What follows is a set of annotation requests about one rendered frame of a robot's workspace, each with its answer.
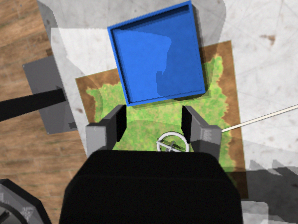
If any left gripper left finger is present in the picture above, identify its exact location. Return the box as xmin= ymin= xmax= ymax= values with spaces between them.
xmin=86 ymin=104 xmax=127 ymax=158

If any white ring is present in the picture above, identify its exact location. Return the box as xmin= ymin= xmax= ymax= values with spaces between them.
xmin=157 ymin=132 xmax=189 ymax=152

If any green grassy ground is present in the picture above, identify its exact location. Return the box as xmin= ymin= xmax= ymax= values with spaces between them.
xmin=75 ymin=40 xmax=249 ymax=199

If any blue tray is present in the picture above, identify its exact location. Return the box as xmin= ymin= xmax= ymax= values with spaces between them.
xmin=107 ymin=0 xmax=205 ymax=107

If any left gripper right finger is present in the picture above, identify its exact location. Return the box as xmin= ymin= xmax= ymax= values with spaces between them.
xmin=181 ymin=106 xmax=222 ymax=162

